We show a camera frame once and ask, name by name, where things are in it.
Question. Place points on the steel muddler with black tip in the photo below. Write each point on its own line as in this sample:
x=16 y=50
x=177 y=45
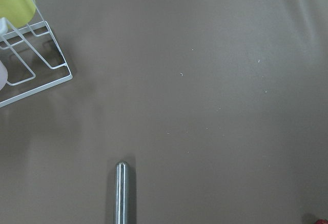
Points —
x=121 y=207

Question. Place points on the red strawberry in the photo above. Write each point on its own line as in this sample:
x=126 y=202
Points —
x=321 y=221

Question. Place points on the pink plastic cup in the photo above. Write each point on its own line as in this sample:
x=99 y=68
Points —
x=3 y=75

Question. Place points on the yellow plastic cup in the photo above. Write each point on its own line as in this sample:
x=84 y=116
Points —
x=18 y=12

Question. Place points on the white wire cup rack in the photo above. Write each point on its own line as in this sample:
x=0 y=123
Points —
x=33 y=58

